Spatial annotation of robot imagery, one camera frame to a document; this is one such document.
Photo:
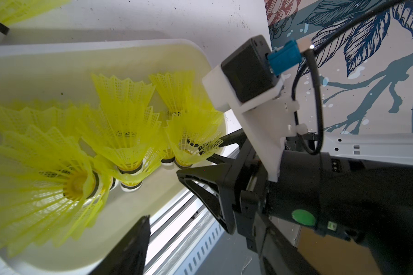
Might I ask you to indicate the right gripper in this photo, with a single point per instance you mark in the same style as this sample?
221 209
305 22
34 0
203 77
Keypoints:
239 181

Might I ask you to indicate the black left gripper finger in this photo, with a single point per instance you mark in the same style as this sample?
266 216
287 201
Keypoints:
129 255

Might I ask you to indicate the yellow shuttlecock three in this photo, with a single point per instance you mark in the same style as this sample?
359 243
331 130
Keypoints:
194 136

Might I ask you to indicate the yellow shuttlecock seven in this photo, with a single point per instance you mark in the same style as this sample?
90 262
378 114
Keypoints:
50 190

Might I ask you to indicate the yellow shuttlecock two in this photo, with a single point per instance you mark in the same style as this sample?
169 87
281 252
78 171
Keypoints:
173 88

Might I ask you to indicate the yellow shuttlecock five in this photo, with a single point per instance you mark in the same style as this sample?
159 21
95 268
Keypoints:
120 131

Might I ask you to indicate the white storage box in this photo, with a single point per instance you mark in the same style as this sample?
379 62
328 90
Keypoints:
81 143

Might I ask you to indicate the yellow shuttlecock eight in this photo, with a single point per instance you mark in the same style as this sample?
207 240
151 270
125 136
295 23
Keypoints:
14 11

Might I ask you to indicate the yellow shuttlecock six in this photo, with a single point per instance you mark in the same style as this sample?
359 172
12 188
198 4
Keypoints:
131 180

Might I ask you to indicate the yellow shuttlecock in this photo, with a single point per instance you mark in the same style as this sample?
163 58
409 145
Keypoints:
18 116

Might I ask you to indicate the yellow shuttlecock four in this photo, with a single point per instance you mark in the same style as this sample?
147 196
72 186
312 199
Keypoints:
115 92

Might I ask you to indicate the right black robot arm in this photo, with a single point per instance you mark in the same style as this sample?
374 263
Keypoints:
363 193

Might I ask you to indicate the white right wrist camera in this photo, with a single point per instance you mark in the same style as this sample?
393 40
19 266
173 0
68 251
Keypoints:
249 83

